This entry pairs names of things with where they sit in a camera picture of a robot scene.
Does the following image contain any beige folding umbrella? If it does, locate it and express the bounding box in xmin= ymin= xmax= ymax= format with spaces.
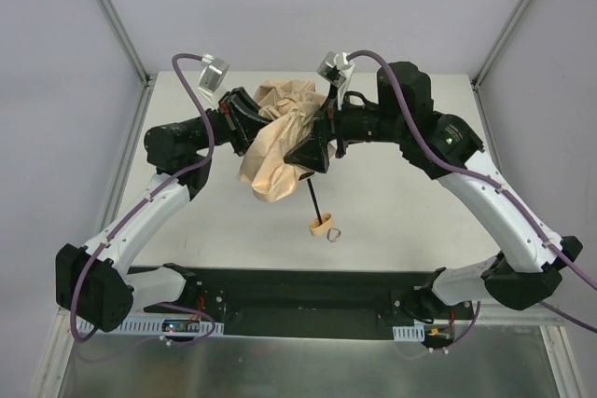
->
xmin=235 ymin=76 xmax=344 ymax=245

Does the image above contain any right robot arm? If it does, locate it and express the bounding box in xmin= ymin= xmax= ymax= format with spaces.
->
xmin=284 ymin=61 xmax=583 ymax=323

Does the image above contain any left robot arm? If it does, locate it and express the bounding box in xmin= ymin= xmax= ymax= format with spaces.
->
xmin=55 ymin=88 xmax=267 ymax=333

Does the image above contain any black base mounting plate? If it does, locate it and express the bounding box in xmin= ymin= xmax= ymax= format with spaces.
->
xmin=125 ymin=267 xmax=481 ymax=338

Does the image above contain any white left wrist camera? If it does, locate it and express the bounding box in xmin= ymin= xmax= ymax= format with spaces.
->
xmin=198 ymin=53 xmax=229 ymax=106

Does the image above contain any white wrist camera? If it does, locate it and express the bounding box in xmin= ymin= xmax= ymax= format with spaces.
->
xmin=317 ymin=51 xmax=355 ymax=110
xmin=198 ymin=53 xmax=229 ymax=106

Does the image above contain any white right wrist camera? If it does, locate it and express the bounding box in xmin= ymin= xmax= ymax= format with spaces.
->
xmin=317 ymin=51 xmax=355 ymax=110

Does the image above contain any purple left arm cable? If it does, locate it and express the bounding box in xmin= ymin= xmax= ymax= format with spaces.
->
xmin=69 ymin=51 xmax=216 ymax=343

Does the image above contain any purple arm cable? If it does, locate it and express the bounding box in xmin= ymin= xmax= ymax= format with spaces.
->
xmin=69 ymin=51 xmax=216 ymax=343
xmin=342 ymin=48 xmax=597 ymax=332

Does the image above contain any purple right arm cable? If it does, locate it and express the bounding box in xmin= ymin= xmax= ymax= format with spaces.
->
xmin=342 ymin=48 xmax=597 ymax=332

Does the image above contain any left aluminium frame post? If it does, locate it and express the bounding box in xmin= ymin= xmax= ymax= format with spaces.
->
xmin=95 ymin=0 xmax=151 ymax=87

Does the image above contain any aluminium frame post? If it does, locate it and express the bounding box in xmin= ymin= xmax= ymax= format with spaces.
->
xmin=471 ymin=0 xmax=535 ymax=92
xmin=95 ymin=0 xmax=151 ymax=87

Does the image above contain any right white cable duct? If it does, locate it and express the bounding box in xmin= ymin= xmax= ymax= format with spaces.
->
xmin=392 ymin=324 xmax=425 ymax=343

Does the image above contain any white cable duct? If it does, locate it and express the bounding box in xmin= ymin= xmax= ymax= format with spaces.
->
xmin=392 ymin=324 xmax=425 ymax=343
xmin=74 ymin=316 xmax=228 ymax=338

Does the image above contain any left white cable duct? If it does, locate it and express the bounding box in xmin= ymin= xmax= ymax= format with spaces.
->
xmin=74 ymin=316 xmax=228 ymax=338

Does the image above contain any aluminium front rail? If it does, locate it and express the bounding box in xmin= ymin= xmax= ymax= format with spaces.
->
xmin=478 ymin=301 xmax=564 ymax=326

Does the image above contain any right aluminium frame post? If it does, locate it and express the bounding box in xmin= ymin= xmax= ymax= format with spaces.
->
xmin=471 ymin=0 xmax=535 ymax=92

